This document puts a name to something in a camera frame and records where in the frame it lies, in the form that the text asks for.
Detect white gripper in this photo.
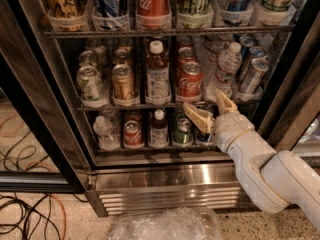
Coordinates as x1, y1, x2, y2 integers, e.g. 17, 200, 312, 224
183, 89, 255, 152

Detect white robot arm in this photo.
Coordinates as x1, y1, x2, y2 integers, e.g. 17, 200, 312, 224
183, 90, 320, 230

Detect bottom shelf blue can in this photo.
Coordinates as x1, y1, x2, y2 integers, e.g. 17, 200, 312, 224
196, 130, 213, 146

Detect bottom shelf green can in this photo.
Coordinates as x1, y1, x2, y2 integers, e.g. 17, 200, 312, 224
173, 118, 192, 145

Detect front silver slim can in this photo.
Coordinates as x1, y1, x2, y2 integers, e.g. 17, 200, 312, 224
239, 58, 269, 94

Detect silver slim can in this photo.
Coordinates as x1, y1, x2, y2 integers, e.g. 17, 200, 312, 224
239, 58, 269, 94
238, 46, 267, 84

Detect bottom shelf tea bottle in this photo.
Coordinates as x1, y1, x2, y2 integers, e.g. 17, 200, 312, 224
150, 109, 169, 148

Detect brown tea bottle middle shelf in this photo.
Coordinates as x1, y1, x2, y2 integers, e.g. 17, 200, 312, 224
146, 40, 170, 99

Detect rear blue slim can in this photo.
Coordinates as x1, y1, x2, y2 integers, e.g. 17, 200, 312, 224
239, 34, 257, 57

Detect bottom shelf red coke can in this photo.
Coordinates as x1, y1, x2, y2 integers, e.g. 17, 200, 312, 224
124, 120, 143, 148

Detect shelf red coke can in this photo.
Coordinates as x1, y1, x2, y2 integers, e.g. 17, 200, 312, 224
137, 0, 169, 29
124, 120, 143, 148

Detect front gold can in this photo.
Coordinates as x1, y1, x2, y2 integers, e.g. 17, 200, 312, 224
112, 64, 135, 100

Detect gold can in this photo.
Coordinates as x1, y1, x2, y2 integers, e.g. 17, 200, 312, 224
112, 64, 135, 100
113, 49, 133, 67
117, 37, 135, 52

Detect bottom shelf water bottle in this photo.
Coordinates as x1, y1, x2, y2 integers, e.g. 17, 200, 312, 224
93, 116, 120, 151

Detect rear gold can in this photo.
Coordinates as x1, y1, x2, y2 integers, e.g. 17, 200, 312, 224
117, 37, 135, 52

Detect top shelf red coke can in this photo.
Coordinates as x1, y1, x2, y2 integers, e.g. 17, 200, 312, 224
137, 0, 169, 29

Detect stainless steel fridge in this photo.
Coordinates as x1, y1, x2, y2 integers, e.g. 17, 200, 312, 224
0, 0, 320, 218

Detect front white green can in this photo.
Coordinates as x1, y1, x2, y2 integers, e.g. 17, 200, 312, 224
77, 66, 106, 102

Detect rear white green can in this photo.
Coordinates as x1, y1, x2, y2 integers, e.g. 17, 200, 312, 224
86, 39, 107, 66

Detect left glass fridge door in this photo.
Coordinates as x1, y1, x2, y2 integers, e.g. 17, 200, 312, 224
0, 0, 90, 193

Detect top shelf orange can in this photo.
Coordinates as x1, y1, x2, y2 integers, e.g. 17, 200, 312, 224
41, 0, 89, 20

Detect front clear water bottle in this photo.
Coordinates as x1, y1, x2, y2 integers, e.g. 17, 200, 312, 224
208, 42, 242, 96

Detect clear water bottle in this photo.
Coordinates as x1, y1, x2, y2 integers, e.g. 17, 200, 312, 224
208, 42, 242, 96
203, 34, 233, 88

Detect rear clear water bottle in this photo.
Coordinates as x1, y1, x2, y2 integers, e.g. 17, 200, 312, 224
203, 34, 233, 88

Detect clear plastic bin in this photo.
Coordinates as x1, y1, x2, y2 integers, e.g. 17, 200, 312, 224
107, 207, 223, 240

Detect middle wire shelf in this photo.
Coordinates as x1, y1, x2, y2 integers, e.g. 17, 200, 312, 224
77, 100, 259, 111

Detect wire shelf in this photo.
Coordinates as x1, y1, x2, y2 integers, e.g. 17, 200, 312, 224
44, 25, 295, 39
77, 100, 259, 111

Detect top wire shelf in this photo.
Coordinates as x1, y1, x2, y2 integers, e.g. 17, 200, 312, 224
44, 25, 295, 39

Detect black and orange cables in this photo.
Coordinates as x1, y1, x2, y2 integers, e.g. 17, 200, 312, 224
0, 193, 88, 240

